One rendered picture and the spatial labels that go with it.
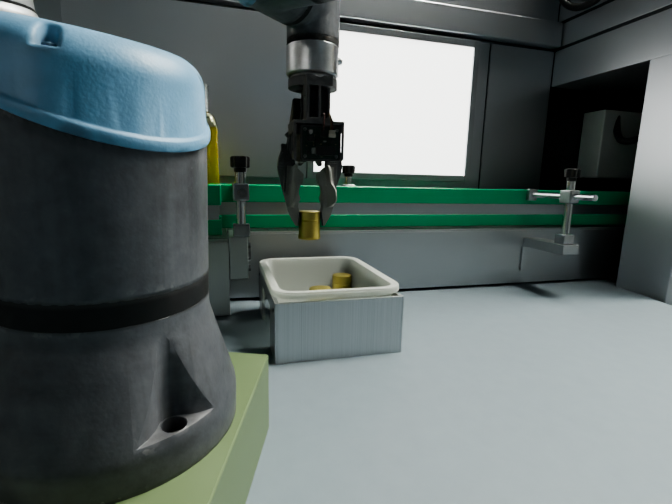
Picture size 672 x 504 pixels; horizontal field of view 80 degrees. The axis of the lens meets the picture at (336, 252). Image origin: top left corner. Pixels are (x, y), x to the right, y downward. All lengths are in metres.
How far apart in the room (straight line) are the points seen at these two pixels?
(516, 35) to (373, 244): 0.69
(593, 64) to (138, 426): 1.18
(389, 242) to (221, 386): 0.60
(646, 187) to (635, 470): 0.74
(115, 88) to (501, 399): 0.44
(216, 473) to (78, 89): 0.20
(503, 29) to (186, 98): 1.04
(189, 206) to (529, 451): 0.34
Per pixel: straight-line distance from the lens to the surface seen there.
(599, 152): 1.32
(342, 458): 0.37
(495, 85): 1.20
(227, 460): 0.27
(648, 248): 1.07
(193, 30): 0.96
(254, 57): 0.95
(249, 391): 0.32
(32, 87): 0.22
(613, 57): 1.19
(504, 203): 0.97
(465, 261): 0.91
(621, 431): 0.49
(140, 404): 0.24
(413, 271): 0.85
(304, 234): 0.62
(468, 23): 1.16
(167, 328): 0.24
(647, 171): 1.08
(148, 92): 0.22
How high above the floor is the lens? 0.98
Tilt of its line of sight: 10 degrees down
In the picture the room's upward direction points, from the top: 1 degrees clockwise
